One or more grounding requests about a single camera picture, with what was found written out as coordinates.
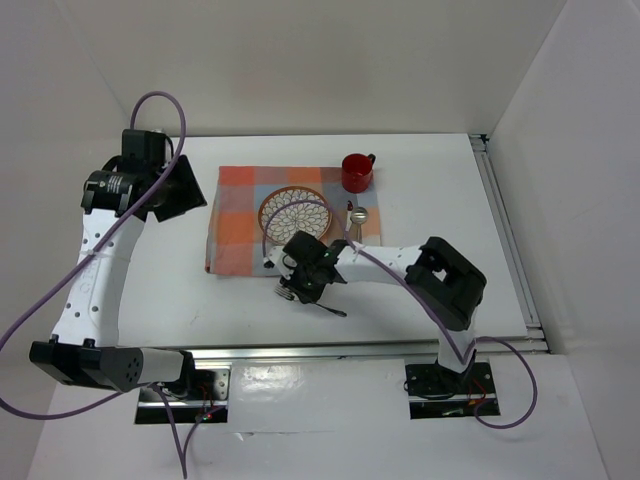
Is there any silver slotted spoon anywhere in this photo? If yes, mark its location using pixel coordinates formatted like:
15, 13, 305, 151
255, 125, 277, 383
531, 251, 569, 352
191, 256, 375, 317
348, 207, 369, 243

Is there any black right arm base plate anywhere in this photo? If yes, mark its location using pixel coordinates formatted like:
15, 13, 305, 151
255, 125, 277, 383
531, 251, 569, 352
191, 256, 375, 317
403, 362, 500, 420

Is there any floral patterned brown-rimmed plate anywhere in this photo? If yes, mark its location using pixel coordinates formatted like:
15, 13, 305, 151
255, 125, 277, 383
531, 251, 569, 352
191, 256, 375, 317
258, 186, 332, 245

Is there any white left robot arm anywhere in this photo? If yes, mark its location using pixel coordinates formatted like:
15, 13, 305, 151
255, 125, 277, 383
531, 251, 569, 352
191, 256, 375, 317
29, 129, 206, 399

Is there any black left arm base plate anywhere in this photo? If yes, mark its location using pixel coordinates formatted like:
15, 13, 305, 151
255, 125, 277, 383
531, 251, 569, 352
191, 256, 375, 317
134, 365, 231, 425

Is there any aluminium right side rail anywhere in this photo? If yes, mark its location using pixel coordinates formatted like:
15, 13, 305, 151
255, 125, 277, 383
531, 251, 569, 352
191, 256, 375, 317
468, 134, 551, 354

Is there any checkered orange blue cloth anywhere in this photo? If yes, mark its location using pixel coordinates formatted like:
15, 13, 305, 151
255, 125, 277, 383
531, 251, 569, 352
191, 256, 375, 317
205, 166, 382, 277

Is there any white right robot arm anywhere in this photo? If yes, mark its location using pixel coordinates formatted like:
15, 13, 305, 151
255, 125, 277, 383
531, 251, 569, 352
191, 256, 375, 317
262, 231, 487, 400

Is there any silver fork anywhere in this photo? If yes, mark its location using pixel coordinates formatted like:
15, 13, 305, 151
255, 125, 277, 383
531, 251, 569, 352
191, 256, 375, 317
274, 284, 347, 318

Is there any aluminium rail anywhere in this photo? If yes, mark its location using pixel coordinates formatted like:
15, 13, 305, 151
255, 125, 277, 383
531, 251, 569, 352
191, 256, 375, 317
468, 134, 551, 354
162, 329, 550, 363

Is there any silver butter knife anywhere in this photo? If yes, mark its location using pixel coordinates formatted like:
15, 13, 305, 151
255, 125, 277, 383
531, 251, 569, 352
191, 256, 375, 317
344, 200, 354, 240

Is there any aluminium front rail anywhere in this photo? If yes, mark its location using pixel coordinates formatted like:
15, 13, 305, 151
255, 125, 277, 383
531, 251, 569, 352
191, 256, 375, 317
162, 329, 550, 363

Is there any red ceramic mug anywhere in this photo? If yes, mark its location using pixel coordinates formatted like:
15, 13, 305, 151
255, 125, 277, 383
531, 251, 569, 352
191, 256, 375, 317
341, 153, 376, 194

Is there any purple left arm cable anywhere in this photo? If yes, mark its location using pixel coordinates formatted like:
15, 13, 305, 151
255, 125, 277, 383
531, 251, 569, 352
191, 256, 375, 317
0, 91, 221, 479

